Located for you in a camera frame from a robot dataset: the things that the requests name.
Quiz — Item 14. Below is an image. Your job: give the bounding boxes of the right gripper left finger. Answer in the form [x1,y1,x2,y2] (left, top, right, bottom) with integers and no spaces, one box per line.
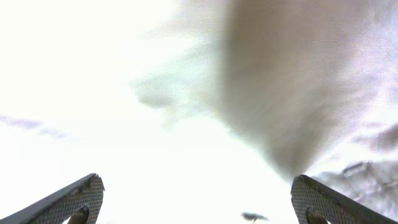
[1,173,105,224]

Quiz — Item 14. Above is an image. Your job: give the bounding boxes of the grey shorts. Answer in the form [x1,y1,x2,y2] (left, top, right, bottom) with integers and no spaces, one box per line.
[132,0,397,220]

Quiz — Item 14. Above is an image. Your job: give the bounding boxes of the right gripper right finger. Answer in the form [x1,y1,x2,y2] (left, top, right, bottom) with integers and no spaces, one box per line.
[290,175,397,224]

